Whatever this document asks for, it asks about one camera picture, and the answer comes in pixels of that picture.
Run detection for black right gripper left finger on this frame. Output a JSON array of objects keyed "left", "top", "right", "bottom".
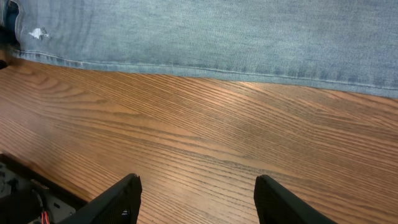
[{"left": 57, "top": 173, "right": 142, "bottom": 224}]

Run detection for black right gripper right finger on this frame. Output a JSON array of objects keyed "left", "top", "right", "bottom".
[{"left": 254, "top": 175, "right": 335, "bottom": 224}]

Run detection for blue denim jeans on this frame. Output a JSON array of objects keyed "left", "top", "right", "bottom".
[{"left": 1, "top": 0, "right": 397, "bottom": 98}]

